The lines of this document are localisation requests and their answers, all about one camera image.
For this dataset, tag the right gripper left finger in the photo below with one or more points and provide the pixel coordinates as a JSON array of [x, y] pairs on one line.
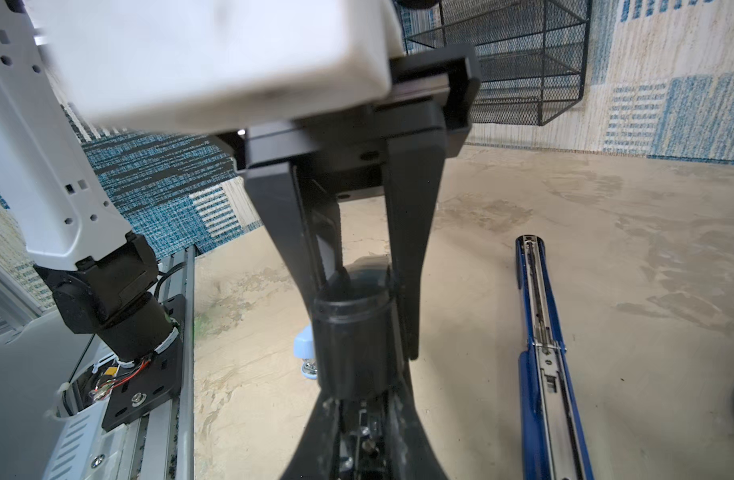
[[317, 455]]

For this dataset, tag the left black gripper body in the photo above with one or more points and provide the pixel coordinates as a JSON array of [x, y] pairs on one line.
[[432, 91]]

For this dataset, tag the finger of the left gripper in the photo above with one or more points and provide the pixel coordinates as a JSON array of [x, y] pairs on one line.
[[303, 220], [411, 180]]

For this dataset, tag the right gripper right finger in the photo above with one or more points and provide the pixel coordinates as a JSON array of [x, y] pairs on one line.
[[410, 454]]

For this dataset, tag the black stapler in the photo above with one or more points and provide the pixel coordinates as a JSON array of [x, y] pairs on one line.
[[359, 356]]

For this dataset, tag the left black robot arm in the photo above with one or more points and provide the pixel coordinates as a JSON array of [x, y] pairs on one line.
[[99, 270]]

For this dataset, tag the black wire mesh shelf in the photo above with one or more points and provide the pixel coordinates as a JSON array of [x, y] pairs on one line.
[[533, 54]]

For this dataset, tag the aluminium mounting rail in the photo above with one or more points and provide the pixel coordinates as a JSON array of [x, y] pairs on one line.
[[55, 386]]

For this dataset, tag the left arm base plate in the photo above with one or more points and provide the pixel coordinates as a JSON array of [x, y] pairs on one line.
[[161, 379]]

